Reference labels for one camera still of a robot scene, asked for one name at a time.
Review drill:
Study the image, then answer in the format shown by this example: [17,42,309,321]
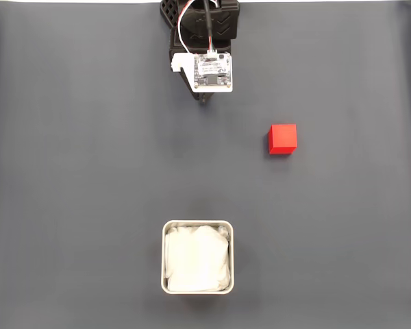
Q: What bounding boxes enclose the square metal box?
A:
[161,219,235,295]

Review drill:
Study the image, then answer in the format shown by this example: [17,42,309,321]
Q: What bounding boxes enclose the dark blue-grey table mat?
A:
[0,2,411,329]

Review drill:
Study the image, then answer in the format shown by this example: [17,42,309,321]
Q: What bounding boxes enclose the white camera board mount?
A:
[170,51,234,94]

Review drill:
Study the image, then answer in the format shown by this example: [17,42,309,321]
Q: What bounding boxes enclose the red cube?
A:
[268,123,298,156]

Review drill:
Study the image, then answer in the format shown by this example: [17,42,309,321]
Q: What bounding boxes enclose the black camera cable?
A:
[202,0,215,53]

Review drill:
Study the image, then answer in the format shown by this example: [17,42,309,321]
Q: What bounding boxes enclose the white and red wires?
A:
[177,0,224,56]

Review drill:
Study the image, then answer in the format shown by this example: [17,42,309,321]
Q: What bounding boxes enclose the white cloth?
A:
[164,225,232,293]

